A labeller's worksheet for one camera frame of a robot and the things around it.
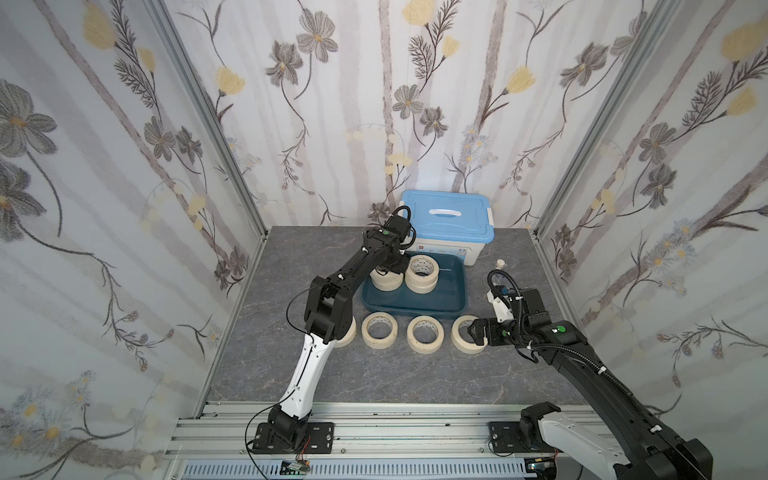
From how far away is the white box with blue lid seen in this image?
1001 mm

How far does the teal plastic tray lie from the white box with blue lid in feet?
0.12

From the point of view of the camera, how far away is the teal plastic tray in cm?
96
